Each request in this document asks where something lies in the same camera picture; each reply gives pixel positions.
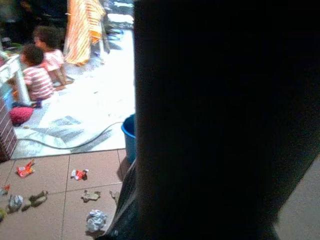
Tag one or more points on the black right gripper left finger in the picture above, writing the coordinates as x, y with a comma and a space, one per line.
125, 205

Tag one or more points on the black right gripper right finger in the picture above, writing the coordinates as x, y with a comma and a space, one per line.
212, 112

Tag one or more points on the white patterned floor mat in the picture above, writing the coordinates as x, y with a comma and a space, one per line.
100, 105

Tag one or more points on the small brown scrap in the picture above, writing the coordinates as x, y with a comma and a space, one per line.
115, 195

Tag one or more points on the white crumpled paper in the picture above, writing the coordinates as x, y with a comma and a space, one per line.
96, 221

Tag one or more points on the red and white wrapper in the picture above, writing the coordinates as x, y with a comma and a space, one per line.
79, 174

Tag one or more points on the blue plastic bucket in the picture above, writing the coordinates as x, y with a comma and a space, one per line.
130, 140

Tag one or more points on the long brown scrap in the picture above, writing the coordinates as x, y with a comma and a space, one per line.
37, 198

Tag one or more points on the red snack wrapper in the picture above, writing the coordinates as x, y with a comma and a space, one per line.
24, 171

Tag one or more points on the grey crumpled paper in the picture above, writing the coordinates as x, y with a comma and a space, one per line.
15, 202

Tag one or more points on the small red scrap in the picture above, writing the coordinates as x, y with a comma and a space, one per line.
7, 187

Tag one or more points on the yellow green scrap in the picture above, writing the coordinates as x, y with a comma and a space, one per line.
2, 215

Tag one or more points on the red cushion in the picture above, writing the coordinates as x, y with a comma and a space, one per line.
21, 115

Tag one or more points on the brick pattern cabinet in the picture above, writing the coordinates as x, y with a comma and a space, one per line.
6, 135

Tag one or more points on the child in striped shirt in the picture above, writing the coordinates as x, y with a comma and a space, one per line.
37, 82

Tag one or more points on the orange striped cloth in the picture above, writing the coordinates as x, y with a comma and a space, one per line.
80, 32

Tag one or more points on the blue box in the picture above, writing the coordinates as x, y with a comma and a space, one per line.
8, 98

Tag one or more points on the child in pink shirt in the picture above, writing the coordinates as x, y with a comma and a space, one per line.
53, 58

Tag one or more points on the white table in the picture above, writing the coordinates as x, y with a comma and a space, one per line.
12, 66

